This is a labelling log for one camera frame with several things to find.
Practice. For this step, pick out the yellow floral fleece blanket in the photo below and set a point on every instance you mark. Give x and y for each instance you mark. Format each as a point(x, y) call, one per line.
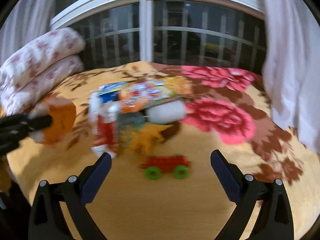
point(161, 185)

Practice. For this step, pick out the red white wrapper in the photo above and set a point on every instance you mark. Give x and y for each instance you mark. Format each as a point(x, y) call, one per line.
point(103, 119)

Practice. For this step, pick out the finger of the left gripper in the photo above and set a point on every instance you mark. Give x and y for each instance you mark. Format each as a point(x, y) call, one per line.
point(39, 122)

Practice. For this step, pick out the yellow orange wrapper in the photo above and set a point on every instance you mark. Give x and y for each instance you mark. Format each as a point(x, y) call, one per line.
point(137, 136)

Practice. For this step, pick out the white tissue roll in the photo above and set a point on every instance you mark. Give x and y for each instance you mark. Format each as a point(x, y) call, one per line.
point(166, 113)

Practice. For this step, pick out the white sheer curtain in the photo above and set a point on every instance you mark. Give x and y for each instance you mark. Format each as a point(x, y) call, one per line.
point(28, 20)
point(291, 68)

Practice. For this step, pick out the white sheer curtain right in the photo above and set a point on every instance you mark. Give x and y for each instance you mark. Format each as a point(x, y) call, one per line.
point(291, 68)

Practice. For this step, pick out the orange colourful snack bag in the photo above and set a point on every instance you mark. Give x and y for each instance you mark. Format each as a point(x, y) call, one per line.
point(141, 95)

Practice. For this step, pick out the red green toy car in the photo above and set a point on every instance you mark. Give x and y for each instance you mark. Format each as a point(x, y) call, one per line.
point(155, 166)

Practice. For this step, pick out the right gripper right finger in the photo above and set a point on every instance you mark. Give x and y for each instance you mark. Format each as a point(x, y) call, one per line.
point(274, 220)

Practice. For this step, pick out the folded pink floral quilt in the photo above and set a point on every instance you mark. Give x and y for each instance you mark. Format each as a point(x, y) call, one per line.
point(32, 71)

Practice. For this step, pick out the white window frame with bars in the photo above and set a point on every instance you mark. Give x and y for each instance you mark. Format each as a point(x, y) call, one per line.
point(212, 33)

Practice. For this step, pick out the blue milk carton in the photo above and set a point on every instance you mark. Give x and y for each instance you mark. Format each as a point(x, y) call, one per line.
point(109, 92)

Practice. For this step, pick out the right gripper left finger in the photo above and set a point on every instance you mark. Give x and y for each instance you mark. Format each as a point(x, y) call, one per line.
point(47, 220)

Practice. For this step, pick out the white sheer curtain left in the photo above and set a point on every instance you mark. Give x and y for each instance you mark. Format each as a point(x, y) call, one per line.
point(28, 20)

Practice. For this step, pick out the brown snack wrapper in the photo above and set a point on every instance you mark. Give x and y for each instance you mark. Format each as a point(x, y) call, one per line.
point(63, 113)

